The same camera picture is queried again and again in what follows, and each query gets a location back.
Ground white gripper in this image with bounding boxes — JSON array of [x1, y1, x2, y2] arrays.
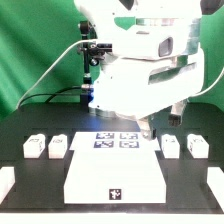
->
[[89, 49, 204, 140]]

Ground white square table top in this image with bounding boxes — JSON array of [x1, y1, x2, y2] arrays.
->
[[64, 149, 166, 204]]

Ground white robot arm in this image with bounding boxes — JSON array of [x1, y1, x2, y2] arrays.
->
[[74, 0, 204, 140]]

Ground white obstacle block right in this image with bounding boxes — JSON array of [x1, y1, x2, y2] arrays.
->
[[207, 167, 224, 212]]

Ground white obstacle block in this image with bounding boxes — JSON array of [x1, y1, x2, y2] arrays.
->
[[0, 167, 15, 204], [207, 167, 224, 212]]

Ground white sheet with markers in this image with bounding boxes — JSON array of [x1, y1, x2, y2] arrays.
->
[[70, 131, 160, 151]]

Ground white obstacle block left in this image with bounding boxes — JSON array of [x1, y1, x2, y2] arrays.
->
[[0, 167, 15, 204]]

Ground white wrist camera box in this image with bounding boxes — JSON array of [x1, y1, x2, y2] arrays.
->
[[112, 31, 188, 60]]

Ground black camera on stand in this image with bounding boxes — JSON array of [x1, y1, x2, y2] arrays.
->
[[77, 21, 115, 118]]

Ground black cable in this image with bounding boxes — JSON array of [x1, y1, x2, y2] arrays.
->
[[18, 85, 84, 107]]

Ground white camera cable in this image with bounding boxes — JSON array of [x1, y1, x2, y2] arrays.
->
[[15, 39, 98, 109]]

